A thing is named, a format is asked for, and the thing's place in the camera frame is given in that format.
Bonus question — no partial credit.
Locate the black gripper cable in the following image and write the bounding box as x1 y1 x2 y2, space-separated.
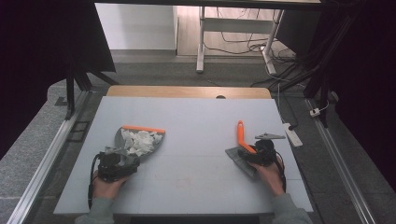
87 151 105 210
274 151 288 192

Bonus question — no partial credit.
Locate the wooden table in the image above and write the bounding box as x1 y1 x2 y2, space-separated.
106 85 273 100

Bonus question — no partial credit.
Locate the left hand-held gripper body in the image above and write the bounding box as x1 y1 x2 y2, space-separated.
97 146 135 183

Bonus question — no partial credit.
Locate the aluminium rail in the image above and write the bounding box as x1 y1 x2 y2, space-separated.
304 97 378 224
6 90 92 224

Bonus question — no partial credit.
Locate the white cabinet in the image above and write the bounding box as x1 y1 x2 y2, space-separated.
93 3 179 51

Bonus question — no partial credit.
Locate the pale blue table board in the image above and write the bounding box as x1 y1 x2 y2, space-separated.
53 95 314 217

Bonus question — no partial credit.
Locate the tangle of floor cables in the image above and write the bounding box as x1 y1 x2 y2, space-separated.
204 7 302 89

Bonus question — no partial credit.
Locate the person's left hand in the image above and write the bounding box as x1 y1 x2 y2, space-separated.
92 172 131 201

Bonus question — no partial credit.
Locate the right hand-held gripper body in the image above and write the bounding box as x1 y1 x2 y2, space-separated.
253 133 287 167

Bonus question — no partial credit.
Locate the grey dustpan with orange edge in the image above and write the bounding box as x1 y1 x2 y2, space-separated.
113 124 166 166

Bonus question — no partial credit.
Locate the person's right hand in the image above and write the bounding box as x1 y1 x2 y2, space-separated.
248 156 286 198

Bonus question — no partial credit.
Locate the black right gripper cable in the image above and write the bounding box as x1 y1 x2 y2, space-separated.
274 151 288 192

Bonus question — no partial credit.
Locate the white desk frame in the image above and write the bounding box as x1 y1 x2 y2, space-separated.
195 6 286 76

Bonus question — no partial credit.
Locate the dark curtain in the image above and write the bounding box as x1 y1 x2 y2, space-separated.
0 0 117 160
320 0 396 194

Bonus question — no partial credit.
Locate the white power strip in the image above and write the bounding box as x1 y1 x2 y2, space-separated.
282 122 304 148

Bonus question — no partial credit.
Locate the pile of white paper scraps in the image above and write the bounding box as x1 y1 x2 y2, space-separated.
120 128 163 158

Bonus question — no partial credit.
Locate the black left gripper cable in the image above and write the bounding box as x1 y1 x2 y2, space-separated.
87 151 105 210

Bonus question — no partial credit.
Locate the black metal stand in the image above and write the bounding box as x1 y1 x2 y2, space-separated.
270 8 359 129
64 52 120 121

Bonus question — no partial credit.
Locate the grey brush with orange handle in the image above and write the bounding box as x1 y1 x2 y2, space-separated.
224 119 260 180

